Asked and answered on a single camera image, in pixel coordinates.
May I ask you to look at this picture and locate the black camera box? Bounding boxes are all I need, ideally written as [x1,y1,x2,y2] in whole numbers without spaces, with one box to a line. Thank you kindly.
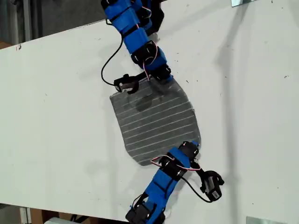
[200,170,225,203]
[114,74,140,94]

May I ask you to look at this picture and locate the black camera cable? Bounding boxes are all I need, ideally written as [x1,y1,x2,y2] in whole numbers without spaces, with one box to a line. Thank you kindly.
[181,177,212,203]
[101,18,124,86]

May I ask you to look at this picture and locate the brown cardboard box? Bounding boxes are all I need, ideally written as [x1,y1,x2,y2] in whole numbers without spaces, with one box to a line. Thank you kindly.
[30,208,71,224]

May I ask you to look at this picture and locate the grey striped square towel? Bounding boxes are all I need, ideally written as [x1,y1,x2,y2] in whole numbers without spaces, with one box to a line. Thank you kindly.
[109,76,202,168]

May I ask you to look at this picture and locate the white metal table leg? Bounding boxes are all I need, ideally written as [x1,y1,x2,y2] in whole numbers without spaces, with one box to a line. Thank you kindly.
[20,207,32,224]

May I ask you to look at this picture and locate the red white servo wire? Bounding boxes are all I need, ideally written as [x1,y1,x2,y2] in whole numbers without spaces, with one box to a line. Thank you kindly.
[150,155,201,172]
[142,55,155,82]

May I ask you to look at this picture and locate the short black camera stalk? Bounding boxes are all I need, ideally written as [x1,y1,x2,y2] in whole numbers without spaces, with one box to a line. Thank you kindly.
[133,71,150,81]
[193,161,206,178]

